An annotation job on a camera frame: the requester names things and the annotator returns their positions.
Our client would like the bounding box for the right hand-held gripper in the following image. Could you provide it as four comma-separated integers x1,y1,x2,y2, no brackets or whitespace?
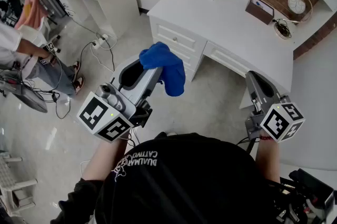
245,71,306,143

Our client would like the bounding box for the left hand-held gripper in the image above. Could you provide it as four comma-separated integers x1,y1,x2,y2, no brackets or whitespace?
76,58,164,143

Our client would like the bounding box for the person's left forearm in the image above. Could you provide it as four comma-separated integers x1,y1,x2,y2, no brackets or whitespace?
81,133,132,183

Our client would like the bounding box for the person's right forearm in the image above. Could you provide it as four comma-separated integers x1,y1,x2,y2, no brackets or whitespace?
255,135,281,184

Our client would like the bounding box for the black lamp cable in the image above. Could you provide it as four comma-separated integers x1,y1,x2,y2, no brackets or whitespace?
272,18,292,38

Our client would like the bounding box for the white desk with drawers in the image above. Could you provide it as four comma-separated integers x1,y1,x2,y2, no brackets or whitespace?
146,0,301,110

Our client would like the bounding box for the pink cloth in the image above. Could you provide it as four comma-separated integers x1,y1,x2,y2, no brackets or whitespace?
14,0,49,31

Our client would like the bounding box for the dark grey round seat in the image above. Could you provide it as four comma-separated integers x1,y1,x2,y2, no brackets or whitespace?
10,83,49,114

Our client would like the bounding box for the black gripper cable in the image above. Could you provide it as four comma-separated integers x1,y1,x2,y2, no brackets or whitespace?
236,137,260,152

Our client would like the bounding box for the dark brown wooden box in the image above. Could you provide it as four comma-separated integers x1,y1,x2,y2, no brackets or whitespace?
245,0,275,25

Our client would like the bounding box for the blue cloth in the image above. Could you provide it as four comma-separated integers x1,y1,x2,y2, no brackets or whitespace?
138,42,186,98

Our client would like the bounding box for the person's black shirt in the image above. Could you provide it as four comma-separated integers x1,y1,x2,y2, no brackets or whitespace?
49,132,280,224

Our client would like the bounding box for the black power cable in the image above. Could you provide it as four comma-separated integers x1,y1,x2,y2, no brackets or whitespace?
54,41,97,120

